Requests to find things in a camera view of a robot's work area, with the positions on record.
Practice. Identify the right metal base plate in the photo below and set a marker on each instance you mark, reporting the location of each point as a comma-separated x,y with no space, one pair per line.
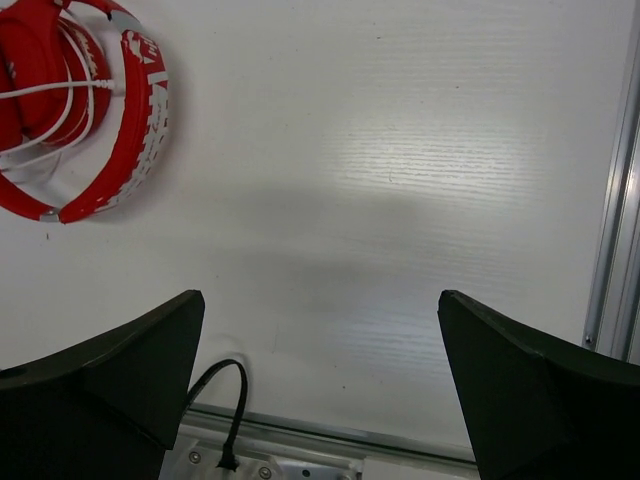
197,454

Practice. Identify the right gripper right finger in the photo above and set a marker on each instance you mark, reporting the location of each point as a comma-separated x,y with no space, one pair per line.
536,406

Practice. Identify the aluminium table edge rail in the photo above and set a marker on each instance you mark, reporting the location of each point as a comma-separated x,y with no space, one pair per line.
612,322

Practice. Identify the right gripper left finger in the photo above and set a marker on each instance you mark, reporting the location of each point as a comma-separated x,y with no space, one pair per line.
107,408

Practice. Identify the red headphones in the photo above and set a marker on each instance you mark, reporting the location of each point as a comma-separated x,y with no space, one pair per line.
56,87

